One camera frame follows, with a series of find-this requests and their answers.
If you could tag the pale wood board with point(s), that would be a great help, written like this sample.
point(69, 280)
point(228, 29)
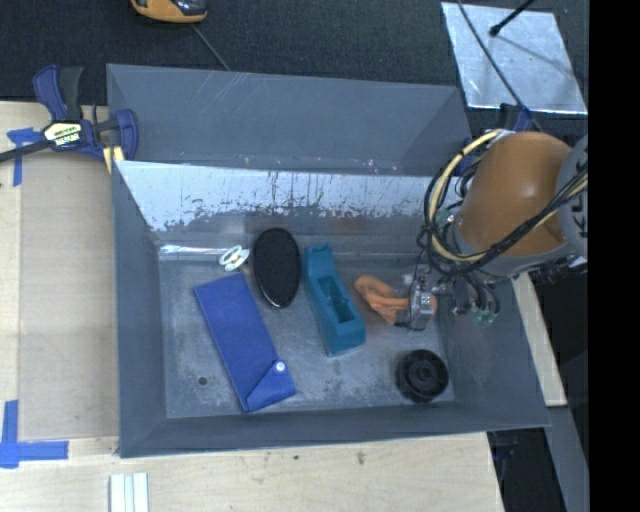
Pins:
point(65, 300)

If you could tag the blue flat pouch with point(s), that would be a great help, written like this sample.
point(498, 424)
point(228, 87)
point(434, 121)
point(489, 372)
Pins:
point(240, 335)

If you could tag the orange soft toy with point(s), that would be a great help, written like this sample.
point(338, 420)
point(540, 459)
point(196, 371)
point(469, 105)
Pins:
point(374, 292)

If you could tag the teal tape dispenser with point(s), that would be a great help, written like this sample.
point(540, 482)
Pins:
point(345, 335)

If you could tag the black oval case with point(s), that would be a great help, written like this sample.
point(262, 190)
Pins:
point(276, 267)

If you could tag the black round spool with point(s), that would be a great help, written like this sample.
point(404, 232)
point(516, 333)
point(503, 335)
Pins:
point(422, 376)

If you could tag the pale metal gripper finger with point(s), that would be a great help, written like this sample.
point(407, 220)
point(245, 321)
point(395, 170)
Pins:
point(424, 306)
point(406, 293)

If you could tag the grey metal bin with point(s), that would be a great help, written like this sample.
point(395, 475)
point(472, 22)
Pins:
point(300, 125)

